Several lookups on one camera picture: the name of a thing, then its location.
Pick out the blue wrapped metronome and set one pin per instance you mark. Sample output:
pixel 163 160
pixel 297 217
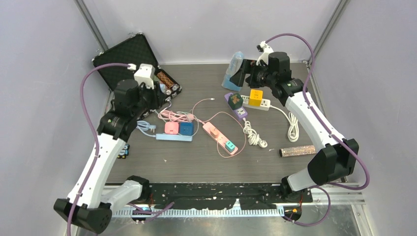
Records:
pixel 234 66

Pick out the teal charger plug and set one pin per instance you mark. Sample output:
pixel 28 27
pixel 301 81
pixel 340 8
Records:
pixel 229 146

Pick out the orange pink charger plug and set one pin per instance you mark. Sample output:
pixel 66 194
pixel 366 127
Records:
pixel 214 132

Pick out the glittery small cylinder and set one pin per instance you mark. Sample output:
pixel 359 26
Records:
pixel 297 151

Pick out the dark blue cube socket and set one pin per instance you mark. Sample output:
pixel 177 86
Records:
pixel 186 128

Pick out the black chip case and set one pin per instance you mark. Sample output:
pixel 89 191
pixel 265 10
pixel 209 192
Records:
pixel 112 66

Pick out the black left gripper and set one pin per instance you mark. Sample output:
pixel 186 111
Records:
pixel 157 98

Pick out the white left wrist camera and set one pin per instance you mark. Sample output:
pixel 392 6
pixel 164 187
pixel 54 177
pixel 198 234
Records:
pixel 143 74

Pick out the pink cube socket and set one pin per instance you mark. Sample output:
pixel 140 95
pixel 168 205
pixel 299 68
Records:
pixel 171 128

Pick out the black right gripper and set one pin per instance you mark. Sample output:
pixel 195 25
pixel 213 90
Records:
pixel 249 66

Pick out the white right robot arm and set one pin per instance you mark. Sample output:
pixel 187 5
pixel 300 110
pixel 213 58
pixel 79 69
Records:
pixel 335 154

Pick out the pink power strip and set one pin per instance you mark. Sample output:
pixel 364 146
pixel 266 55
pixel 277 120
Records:
pixel 220 140

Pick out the blue owl figurine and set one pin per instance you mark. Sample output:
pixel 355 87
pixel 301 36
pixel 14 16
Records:
pixel 124 152

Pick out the yellow cube socket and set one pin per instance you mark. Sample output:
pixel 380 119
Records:
pixel 255 97

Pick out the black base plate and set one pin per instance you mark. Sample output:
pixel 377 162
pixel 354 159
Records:
pixel 218 196

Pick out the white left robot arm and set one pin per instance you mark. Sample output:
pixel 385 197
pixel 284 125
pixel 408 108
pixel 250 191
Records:
pixel 86 206

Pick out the dark green cube socket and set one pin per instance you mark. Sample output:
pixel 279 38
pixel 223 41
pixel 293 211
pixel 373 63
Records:
pixel 235 101

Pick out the light blue power strip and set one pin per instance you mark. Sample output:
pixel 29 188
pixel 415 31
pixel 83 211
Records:
pixel 173 137

